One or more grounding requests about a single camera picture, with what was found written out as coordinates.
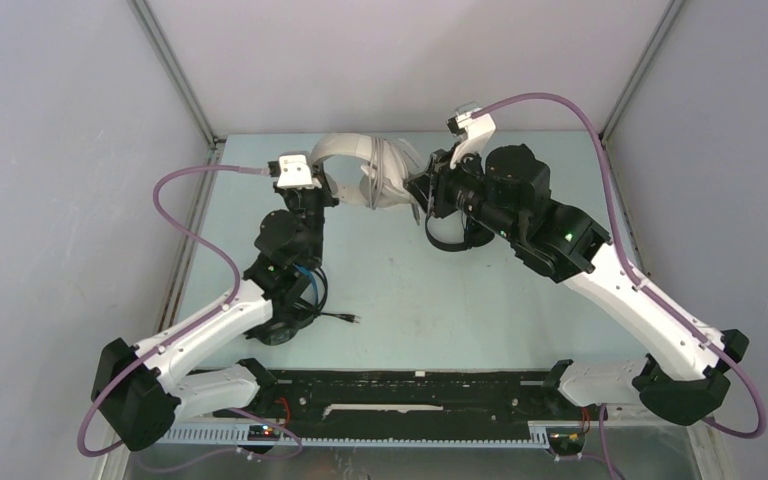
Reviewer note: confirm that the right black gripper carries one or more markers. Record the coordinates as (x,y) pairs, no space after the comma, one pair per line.
(436,183)

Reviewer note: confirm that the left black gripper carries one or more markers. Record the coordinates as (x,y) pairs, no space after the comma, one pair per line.
(322,193)

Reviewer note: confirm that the white gaming headset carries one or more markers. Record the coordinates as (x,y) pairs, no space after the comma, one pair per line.
(386,165)

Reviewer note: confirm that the small black on-ear headphones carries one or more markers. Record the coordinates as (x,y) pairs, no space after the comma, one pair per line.
(456,233)

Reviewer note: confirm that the black headset with blue band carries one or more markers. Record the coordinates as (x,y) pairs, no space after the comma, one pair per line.
(287,321)

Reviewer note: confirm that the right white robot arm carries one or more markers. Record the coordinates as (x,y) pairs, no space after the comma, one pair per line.
(682,378)

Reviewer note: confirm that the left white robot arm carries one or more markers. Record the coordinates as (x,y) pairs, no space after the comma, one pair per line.
(143,389)

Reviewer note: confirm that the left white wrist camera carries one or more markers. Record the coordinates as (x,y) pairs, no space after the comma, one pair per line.
(293,171)

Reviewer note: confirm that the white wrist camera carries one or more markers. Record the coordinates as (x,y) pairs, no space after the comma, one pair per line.
(471,134)
(293,171)

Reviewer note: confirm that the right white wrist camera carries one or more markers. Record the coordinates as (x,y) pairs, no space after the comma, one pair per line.
(471,134)

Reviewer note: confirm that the right aluminium frame post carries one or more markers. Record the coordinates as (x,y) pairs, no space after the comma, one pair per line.
(643,66)

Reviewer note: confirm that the aluminium frame post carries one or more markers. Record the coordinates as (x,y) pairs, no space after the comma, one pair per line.
(643,66)
(157,38)

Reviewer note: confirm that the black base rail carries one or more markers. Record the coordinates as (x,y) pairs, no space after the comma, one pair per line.
(480,407)

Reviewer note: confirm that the left aluminium frame post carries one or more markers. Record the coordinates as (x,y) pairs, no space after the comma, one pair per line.
(157,38)

